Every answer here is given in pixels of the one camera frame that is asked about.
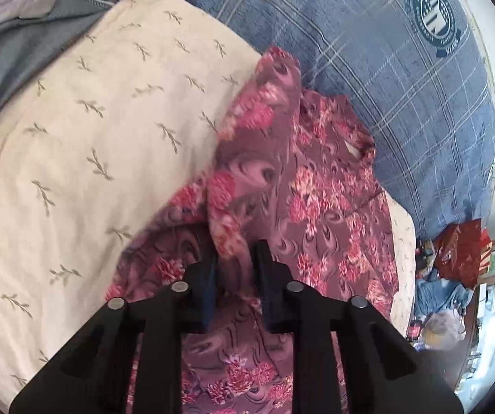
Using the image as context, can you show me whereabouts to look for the pink floral patterned shirt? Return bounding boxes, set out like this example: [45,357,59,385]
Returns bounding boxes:
[108,47,399,413]

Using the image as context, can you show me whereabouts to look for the blue clothes pile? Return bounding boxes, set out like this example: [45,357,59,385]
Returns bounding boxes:
[414,278,474,318]

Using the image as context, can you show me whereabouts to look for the red plastic bag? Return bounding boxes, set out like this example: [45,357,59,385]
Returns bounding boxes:
[434,219,493,289]

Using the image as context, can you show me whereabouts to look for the cream leaf print sheet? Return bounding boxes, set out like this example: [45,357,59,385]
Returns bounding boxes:
[0,0,415,411]

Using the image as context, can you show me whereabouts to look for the blue plaid quilt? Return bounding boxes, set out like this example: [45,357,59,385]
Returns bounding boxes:
[186,0,495,237]

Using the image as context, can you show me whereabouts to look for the grey blue garment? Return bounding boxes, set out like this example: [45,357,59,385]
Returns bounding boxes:
[0,0,121,139]

